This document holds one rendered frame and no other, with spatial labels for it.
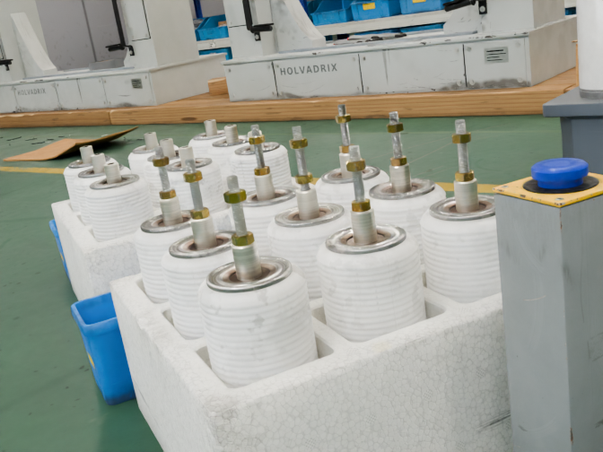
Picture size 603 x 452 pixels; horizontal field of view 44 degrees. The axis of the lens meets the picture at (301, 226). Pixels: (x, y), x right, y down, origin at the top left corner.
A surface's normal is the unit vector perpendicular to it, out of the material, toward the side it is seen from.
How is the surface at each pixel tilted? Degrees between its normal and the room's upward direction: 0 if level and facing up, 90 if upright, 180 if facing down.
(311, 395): 90
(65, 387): 0
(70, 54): 90
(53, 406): 0
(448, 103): 90
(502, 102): 90
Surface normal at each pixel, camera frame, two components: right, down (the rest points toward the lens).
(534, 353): -0.89, 0.25
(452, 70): -0.62, 0.32
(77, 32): 0.77, 0.07
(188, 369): -0.15, -0.95
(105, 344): 0.44, 0.23
